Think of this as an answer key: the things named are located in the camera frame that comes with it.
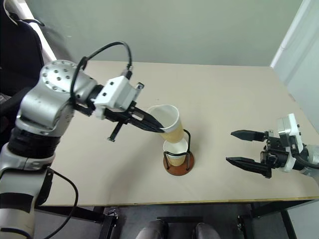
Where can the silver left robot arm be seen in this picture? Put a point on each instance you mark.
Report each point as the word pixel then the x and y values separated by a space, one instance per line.
pixel 40 104

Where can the black metal table frame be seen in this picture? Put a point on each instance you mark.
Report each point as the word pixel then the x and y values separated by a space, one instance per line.
pixel 269 207

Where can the paper cup with tan sleeve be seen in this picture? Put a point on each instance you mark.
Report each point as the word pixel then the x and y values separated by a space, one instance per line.
pixel 175 149
pixel 172 132

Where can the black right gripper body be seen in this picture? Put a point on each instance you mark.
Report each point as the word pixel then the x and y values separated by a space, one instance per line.
pixel 275 152

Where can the black office chair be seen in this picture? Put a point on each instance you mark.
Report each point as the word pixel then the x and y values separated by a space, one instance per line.
pixel 17 54

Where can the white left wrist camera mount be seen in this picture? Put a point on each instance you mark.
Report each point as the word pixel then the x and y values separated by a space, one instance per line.
pixel 115 93

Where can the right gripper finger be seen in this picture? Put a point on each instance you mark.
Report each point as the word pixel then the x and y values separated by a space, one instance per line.
pixel 251 165
pixel 249 135

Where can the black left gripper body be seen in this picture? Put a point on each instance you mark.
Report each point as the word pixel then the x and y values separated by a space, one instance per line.
pixel 122 117

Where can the dark rounded shape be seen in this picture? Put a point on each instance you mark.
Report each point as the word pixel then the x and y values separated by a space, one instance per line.
pixel 205 231
pixel 152 230

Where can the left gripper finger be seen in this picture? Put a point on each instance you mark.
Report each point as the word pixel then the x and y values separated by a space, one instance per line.
pixel 147 128
pixel 148 119

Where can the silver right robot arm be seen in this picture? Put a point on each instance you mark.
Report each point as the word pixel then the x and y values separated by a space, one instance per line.
pixel 312 154

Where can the white door panel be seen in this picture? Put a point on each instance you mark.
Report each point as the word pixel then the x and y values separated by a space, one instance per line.
pixel 299 49

